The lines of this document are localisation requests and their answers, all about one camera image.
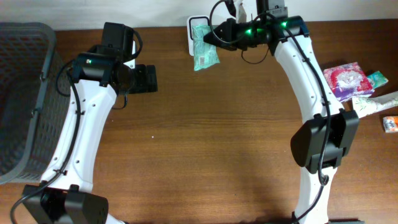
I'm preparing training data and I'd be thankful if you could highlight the teal wet wipes pack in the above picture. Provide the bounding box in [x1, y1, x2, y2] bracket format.
[193, 26, 220, 71]

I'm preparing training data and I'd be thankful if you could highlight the red purple floral package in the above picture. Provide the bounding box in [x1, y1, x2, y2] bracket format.
[323, 62, 374, 102]

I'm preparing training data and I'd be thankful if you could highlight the white tube with brown cap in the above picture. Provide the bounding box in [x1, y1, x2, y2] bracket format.
[352, 91, 397, 118]

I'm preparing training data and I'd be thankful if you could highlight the green tissue pack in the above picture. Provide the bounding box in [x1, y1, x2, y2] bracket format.
[367, 71, 389, 89]

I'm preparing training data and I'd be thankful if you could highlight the orange tissue pack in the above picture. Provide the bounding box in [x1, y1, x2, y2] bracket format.
[382, 116, 398, 133]

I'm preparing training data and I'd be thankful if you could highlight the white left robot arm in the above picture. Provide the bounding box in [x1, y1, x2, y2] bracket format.
[20, 42, 157, 223]

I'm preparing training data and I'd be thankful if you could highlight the white barcode scanner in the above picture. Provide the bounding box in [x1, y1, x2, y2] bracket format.
[187, 15, 210, 57]

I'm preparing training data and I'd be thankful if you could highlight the dark grey plastic basket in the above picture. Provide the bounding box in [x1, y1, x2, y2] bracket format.
[1, 22, 70, 184]

